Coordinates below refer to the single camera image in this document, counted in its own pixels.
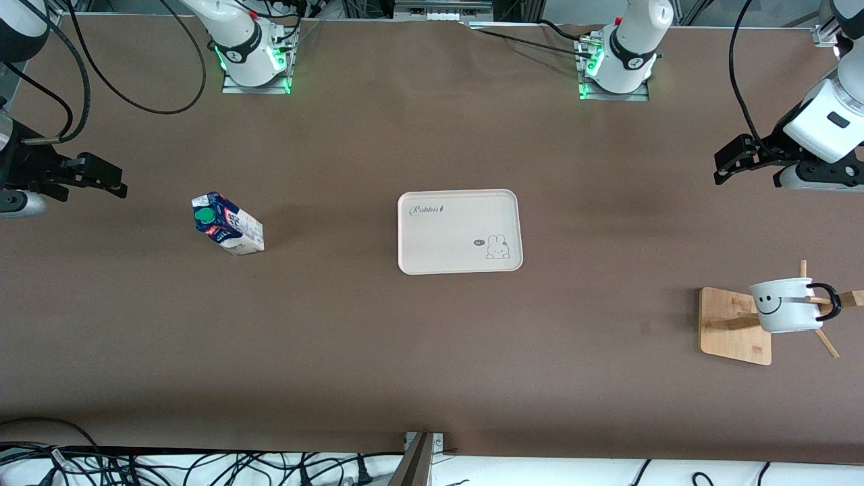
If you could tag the silver equipment box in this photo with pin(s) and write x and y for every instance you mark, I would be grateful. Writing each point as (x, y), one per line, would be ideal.
(439, 12)

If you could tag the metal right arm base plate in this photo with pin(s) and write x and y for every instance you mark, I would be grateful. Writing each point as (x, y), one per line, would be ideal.
(233, 88)

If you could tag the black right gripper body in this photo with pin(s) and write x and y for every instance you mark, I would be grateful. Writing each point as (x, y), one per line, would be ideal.
(27, 165)

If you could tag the metal table bracket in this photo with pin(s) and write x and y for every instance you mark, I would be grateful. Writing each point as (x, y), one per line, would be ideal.
(418, 466)

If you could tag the white smiley face cup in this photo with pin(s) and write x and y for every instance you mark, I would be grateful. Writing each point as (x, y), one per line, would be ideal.
(786, 317)

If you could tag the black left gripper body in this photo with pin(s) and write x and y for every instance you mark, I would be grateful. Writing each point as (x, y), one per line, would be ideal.
(781, 143)

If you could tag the beige rabbit print tray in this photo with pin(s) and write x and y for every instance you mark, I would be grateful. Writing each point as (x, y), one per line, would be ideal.
(459, 233)

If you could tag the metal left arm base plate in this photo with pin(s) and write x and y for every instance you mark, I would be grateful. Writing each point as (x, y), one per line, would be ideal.
(641, 96)

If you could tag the wooden mug stand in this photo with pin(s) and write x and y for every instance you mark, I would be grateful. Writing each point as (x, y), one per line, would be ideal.
(732, 337)

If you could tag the blue white milk carton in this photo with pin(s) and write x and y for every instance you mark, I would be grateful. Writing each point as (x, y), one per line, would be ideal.
(236, 233)

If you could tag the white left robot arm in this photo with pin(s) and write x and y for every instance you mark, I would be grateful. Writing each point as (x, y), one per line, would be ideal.
(631, 40)

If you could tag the aluminium frame profile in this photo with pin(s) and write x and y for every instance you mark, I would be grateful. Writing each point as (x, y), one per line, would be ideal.
(825, 34)

